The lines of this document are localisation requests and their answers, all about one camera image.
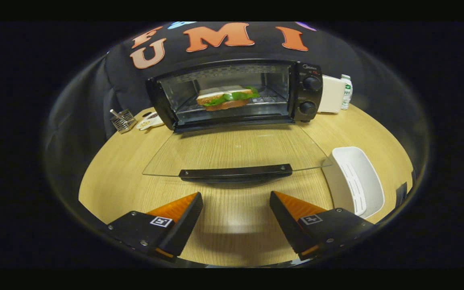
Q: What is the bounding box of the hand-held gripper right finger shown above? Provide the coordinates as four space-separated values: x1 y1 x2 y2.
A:
269 191 375 260

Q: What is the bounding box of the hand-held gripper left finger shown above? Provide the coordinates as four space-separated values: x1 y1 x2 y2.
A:
105 192 203 263

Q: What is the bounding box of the glass toaster oven door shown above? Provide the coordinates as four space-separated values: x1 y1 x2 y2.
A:
142 123 332 189

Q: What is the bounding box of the lettuce sandwich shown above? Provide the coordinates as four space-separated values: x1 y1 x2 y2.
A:
196 85 261 111

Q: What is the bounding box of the black toaster oven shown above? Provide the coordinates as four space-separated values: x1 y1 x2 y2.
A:
145 59 323 133

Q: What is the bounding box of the white pop-up toaster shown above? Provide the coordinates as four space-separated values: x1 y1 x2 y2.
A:
317 75 345 114

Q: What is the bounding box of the white plastic tray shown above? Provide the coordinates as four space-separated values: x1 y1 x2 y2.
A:
321 146 385 220

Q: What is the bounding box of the small white dish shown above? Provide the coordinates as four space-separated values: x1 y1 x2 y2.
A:
136 112 165 131

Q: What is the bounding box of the small white green-label bottle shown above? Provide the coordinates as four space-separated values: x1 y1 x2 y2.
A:
340 74 353 110

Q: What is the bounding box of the black backdrop cloth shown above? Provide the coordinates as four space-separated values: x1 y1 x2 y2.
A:
43 21 430 182

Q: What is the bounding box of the wire mesh basket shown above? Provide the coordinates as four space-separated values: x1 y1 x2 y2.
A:
110 109 137 134

